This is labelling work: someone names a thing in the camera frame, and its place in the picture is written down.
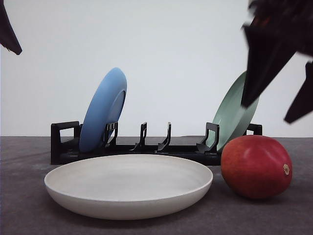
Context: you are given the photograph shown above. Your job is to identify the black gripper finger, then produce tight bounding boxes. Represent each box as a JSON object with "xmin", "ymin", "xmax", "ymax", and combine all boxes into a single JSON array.
[
  {"xmin": 241, "ymin": 23, "xmax": 296, "ymax": 107},
  {"xmin": 0, "ymin": 0, "xmax": 22, "ymax": 55},
  {"xmin": 284, "ymin": 61, "xmax": 313, "ymax": 123}
]

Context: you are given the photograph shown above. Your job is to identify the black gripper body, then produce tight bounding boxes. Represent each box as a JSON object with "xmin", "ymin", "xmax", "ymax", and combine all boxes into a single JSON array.
[{"xmin": 248, "ymin": 0, "xmax": 313, "ymax": 57}]

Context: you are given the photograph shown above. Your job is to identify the red pomegranate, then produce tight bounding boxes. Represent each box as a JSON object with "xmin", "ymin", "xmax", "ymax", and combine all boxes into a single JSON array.
[{"xmin": 221, "ymin": 135, "xmax": 292, "ymax": 199}]

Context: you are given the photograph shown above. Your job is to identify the white cream plate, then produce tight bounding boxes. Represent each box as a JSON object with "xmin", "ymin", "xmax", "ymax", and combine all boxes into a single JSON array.
[{"xmin": 44, "ymin": 154, "xmax": 213, "ymax": 220}]

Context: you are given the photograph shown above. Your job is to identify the mint green plate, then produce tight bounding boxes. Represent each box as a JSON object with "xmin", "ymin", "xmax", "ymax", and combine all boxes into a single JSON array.
[{"xmin": 206, "ymin": 71, "xmax": 260, "ymax": 150}]

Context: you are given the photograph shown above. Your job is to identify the blue plate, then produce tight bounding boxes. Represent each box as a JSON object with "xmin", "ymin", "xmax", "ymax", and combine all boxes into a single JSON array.
[{"xmin": 79, "ymin": 68, "xmax": 128, "ymax": 152}]

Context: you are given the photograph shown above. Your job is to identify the black dish rack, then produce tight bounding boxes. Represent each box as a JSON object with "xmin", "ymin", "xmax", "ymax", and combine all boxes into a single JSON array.
[{"xmin": 50, "ymin": 121, "xmax": 263, "ymax": 165}]

